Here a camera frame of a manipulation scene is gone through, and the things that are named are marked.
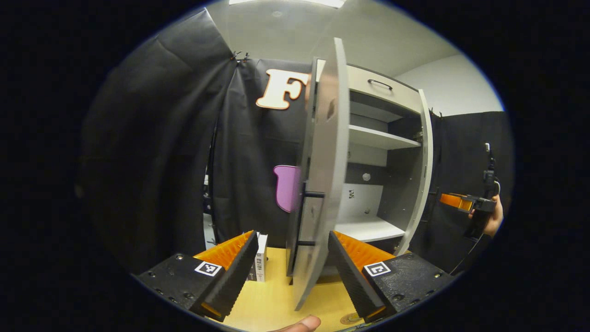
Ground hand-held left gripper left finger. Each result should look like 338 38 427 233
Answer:
134 230 260 322

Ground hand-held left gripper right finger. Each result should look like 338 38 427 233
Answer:
327 231 457 324

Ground white cabinet door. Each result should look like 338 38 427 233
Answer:
397 89 435 257
286 38 351 312

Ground white grey cabinet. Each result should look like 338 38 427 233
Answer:
307 58 436 277

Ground white cabinet drawer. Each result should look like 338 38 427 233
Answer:
346 65 425 115

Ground black backdrop cloth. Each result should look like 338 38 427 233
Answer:
78 9 515 277

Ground thin black cable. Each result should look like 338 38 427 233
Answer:
449 233 484 276

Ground black door handle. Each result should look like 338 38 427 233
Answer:
295 190 326 247

